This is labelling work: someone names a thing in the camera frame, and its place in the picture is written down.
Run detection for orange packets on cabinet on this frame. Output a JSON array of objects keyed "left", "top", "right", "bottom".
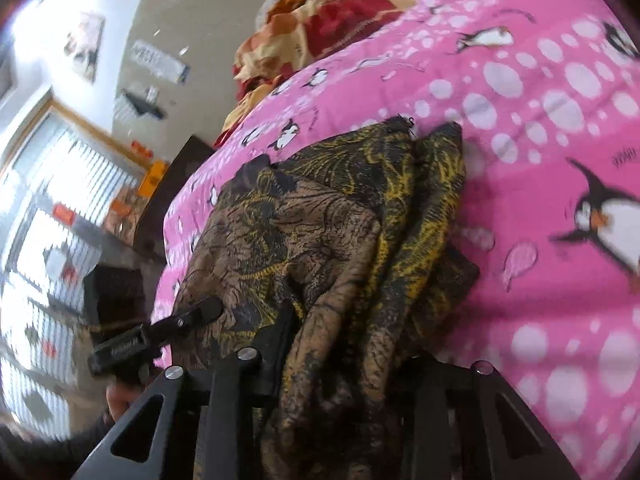
[{"left": 106, "top": 187, "right": 146, "bottom": 238}]

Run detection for brown yellow patterned garment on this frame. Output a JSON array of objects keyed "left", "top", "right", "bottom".
[{"left": 172, "top": 115, "right": 482, "bottom": 480}]

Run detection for pink penguin print blanket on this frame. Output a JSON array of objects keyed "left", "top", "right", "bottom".
[{"left": 150, "top": 0, "right": 640, "bottom": 480}]

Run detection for dark wooden cabinet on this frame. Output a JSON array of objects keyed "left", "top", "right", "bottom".
[{"left": 131, "top": 135, "right": 217, "bottom": 263}]

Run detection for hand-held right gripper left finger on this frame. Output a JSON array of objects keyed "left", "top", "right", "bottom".
[{"left": 75, "top": 304, "right": 297, "bottom": 480}]

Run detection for person's left hand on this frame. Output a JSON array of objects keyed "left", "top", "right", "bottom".
[{"left": 106, "top": 377, "right": 151, "bottom": 425}]

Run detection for red yellow floral blanket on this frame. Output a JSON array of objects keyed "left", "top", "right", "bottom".
[{"left": 215, "top": 0, "right": 441, "bottom": 148}]

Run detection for orange box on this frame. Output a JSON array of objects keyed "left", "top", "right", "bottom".
[{"left": 137, "top": 159, "right": 169, "bottom": 197}]

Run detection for black wall hanger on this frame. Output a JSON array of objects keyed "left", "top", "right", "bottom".
[{"left": 121, "top": 87, "right": 167, "bottom": 122}]

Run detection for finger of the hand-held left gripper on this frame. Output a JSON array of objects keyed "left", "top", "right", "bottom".
[{"left": 149, "top": 295, "right": 225, "bottom": 347}]

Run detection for framed wall picture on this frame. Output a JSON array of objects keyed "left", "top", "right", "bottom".
[{"left": 64, "top": 12, "right": 107, "bottom": 84}]

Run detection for window with metal grille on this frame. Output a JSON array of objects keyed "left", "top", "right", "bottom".
[{"left": 0, "top": 95, "right": 151, "bottom": 436}]

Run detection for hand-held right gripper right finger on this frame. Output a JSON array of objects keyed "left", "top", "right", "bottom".
[{"left": 400, "top": 354, "right": 583, "bottom": 480}]

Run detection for person's left forearm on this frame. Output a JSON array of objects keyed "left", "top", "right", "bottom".
[{"left": 0, "top": 407, "right": 118, "bottom": 480}]

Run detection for white blue wall poster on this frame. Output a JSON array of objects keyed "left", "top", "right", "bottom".
[{"left": 131, "top": 39, "right": 192, "bottom": 84}]

